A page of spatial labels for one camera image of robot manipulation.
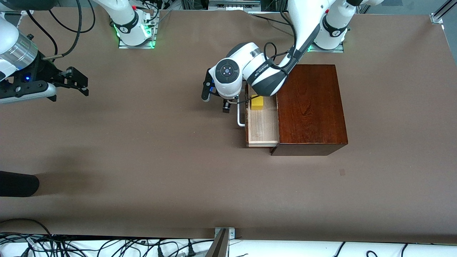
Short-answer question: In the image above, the dark grey slanted beam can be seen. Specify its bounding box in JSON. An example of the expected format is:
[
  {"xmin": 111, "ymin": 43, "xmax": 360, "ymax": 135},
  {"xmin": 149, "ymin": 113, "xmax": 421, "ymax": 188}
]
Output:
[{"xmin": 205, "ymin": 228, "xmax": 229, "ymax": 257}]

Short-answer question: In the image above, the brown table cover sheet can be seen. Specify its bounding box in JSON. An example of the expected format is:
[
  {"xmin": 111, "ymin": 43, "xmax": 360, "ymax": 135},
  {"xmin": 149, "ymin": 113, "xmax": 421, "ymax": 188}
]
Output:
[{"xmin": 0, "ymin": 6, "xmax": 457, "ymax": 245}]

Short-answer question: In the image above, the small metal bracket plate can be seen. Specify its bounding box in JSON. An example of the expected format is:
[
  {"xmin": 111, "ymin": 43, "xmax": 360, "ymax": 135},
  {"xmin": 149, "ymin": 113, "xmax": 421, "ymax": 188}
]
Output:
[{"xmin": 214, "ymin": 227, "xmax": 236, "ymax": 240}]

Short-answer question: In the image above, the grey metal device box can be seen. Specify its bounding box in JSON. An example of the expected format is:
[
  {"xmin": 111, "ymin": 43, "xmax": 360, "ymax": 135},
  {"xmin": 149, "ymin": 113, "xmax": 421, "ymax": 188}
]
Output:
[{"xmin": 208, "ymin": 0, "xmax": 261, "ymax": 10}]

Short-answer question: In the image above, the aluminium corner bracket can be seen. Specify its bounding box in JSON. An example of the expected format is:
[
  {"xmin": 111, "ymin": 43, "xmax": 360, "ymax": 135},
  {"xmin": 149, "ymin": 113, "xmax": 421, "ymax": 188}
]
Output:
[{"xmin": 430, "ymin": 0, "xmax": 457, "ymax": 25}]

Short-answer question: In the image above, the black cylinder object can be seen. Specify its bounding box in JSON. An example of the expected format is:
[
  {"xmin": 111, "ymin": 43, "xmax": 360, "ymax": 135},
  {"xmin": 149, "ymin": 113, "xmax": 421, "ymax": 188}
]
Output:
[{"xmin": 0, "ymin": 171, "xmax": 40, "ymax": 197}]

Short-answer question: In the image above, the dark brown wooden cabinet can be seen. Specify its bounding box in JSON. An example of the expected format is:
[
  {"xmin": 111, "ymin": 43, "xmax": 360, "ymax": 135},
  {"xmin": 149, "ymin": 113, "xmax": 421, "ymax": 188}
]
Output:
[{"xmin": 270, "ymin": 64, "xmax": 349, "ymax": 156}]

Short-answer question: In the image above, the wooden drawer with white handle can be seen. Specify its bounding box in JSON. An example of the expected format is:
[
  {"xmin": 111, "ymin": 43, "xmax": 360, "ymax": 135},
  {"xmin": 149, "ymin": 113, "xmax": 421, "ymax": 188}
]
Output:
[{"xmin": 237, "ymin": 82, "xmax": 280, "ymax": 148}]

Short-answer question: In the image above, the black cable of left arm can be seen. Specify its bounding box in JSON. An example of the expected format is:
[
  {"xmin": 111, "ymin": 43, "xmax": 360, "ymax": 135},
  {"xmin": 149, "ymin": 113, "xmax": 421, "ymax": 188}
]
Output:
[{"xmin": 236, "ymin": 41, "xmax": 297, "ymax": 105}]

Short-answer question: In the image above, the yellow cube block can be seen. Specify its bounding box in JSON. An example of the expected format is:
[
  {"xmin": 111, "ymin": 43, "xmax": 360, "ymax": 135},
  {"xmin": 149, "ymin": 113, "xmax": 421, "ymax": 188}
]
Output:
[{"xmin": 250, "ymin": 95, "xmax": 265, "ymax": 111}]

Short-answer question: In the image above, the black looped floor cable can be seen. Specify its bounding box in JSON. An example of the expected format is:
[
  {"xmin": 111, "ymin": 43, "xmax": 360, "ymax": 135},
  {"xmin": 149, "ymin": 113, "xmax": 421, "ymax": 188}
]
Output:
[{"xmin": 0, "ymin": 218, "xmax": 55, "ymax": 239}]

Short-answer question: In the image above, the metal base plate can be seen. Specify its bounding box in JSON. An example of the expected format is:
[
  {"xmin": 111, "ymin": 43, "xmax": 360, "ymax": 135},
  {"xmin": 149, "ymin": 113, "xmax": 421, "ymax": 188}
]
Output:
[
  {"xmin": 306, "ymin": 18, "xmax": 345, "ymax": 54},
  {"xmin": 118, "ymin": 10, "xmax": 157, "ymax": 50}
]

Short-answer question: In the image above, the black cable on table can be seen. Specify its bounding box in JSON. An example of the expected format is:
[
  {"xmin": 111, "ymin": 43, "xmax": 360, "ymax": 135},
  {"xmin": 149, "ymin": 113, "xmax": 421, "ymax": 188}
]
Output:
[{"xmin": 249, "ymin": 13, "xmax": 290, "ymax": 26}]

